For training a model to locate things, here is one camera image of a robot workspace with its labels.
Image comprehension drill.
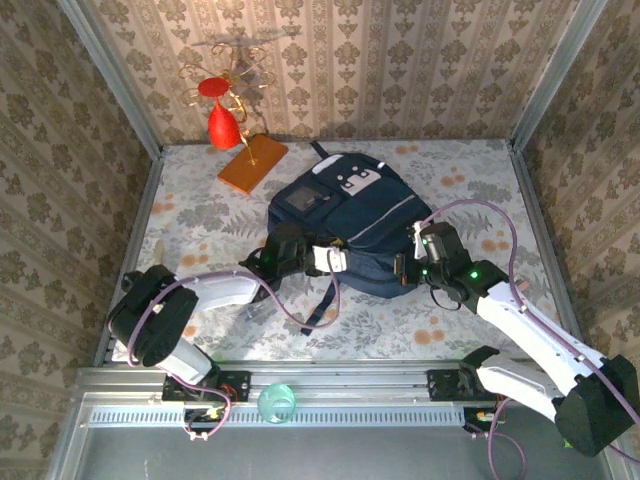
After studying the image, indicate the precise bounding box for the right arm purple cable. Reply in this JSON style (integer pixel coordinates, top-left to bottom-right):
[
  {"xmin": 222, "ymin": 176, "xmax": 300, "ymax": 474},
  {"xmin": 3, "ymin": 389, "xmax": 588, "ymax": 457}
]
[{"xmin": 419, "ymin": 198, "xmax": 640, "ymax": 480}]

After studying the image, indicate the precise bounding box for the navy blue backpack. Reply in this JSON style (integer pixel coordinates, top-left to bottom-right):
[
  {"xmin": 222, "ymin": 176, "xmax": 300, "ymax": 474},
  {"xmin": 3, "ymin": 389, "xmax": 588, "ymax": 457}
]
[{"xmin": 267, "ymin": 141, "xmax": 432, "ymax": 337}]

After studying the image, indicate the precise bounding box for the aluminium frame post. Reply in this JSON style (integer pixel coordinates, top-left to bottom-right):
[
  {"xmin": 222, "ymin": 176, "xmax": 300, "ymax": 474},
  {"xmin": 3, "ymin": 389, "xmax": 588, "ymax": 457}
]
[
  {"xmin": 55, "ymin": 0, "xmax": 164, "ymax": 157},
  {"xmin": 509, "ymin": 0, "xmax": 609, "ymax": 151}
]

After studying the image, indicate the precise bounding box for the red wine glass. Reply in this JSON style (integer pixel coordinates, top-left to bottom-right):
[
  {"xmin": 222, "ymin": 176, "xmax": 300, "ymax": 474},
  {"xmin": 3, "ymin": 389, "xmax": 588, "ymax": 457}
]
[{"xmin": 197, "ymin": 76, "xmax": 242, "ymax": 151}]

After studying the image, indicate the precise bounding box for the floral tablecloth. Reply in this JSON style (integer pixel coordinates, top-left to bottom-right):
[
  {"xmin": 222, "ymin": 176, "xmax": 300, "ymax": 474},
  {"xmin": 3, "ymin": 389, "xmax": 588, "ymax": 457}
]
[{"xmin": 110, "ymin": 138, "xmax": 574, "ymax": 362}]

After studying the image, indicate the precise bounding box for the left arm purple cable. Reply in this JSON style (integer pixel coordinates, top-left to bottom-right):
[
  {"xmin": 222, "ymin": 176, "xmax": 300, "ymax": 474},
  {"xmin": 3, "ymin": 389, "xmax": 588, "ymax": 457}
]
[{"xmin": 127, "ymin": 247, "xmax": 342, "ymax": 441}]

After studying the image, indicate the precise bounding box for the small connector board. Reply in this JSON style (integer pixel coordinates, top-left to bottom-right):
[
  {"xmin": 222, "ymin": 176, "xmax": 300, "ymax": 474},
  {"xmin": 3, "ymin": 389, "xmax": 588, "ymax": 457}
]
[
  {"xmin": 182, "ymin": 405, "xmax": 226, "ymax": 442},
  {"xmin": 463, "ymin": 407, "xmax": 507, "ymax": 440}
]

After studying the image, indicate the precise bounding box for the teal glass cup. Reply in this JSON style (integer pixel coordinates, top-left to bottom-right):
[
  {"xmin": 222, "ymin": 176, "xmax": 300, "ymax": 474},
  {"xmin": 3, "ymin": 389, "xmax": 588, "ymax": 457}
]
[{"xmin": 257, "ymin": 383, "xmax": 298, "ymax": 426}]

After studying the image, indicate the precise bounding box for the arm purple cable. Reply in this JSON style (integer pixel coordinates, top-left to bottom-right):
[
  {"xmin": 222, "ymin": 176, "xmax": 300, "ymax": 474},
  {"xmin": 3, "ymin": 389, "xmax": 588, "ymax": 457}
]
[
  {"xmin": 419, "ymin": 198, "xmax": 640, "ymax": 480},
  {"xmin": 127, "ymin": 247, "xmax": 342, "ymax": 441}
]

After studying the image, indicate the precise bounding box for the gold wire ornament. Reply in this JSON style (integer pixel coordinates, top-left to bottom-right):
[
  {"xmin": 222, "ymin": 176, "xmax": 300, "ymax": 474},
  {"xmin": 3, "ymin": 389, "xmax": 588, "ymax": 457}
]
[{"xmin": 178, "ymin": 42, "xmax": 277, "ymax": 166}]

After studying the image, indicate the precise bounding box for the clear plastic pen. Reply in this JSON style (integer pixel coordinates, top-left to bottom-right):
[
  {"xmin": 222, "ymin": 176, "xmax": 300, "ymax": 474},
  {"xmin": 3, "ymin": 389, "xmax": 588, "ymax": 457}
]
[{"xmin": 244, "ymin": 302, "xmax": 274, "ymax": 324}]

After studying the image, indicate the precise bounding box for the aluminium side rail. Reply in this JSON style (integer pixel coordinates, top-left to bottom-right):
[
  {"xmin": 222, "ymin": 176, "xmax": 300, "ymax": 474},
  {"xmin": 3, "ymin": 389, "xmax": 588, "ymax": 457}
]
[
  {"xmin": 93, "ymin": 147, "xmax": 165, "ymax": 366},
  {"xmin": 507, "ymin": 139, "xmax": 601, "ymax": 364}
]

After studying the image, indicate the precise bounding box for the grey metal bench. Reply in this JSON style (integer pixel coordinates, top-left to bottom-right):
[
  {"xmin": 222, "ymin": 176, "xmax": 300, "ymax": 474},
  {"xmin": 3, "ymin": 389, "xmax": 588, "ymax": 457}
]
[{"xmin": 47, "ymin": 392, "xmax": 629, "ymax": 480}]

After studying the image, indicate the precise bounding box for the orange wooden board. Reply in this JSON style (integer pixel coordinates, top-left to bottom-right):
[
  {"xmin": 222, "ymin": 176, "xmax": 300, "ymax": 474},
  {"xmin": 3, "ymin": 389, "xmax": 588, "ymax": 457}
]
[{"xmin": 216, "ymin": 133, "xmax": 290, "ymax": 196}]

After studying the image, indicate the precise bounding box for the slotted grey cable duct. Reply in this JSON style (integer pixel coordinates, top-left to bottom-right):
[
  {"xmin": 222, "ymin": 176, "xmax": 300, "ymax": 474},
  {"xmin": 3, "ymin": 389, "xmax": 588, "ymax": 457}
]
[{"xmin": 82, "ymin": 403, "xmax": 467, "ymax": 427}]

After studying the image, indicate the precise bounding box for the long aluminium base rail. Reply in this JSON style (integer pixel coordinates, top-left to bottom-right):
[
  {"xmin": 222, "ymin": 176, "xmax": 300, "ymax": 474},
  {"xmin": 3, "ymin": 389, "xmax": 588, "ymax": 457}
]
[{"xmin": 74, "ymin": 360, "xmax": 614, "ymax": 401}]

